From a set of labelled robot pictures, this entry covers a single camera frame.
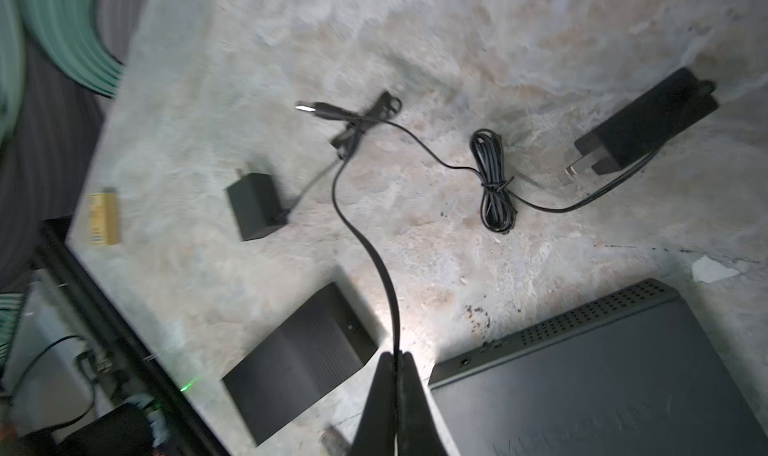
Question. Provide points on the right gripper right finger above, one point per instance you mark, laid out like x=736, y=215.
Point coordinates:
x=416, y=431

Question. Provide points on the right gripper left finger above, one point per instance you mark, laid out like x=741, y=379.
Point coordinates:
x=377, y=429

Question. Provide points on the small black ribbed switch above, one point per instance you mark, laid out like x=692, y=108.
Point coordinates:
x=317, y=348

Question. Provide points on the small yellow block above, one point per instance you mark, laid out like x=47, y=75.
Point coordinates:
x=104, y=224

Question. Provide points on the large black network switch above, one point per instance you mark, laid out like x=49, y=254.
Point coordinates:
x=631, y=373

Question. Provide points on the black adapter with bundled cable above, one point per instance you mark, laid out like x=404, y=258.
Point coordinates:
x=623, y=144

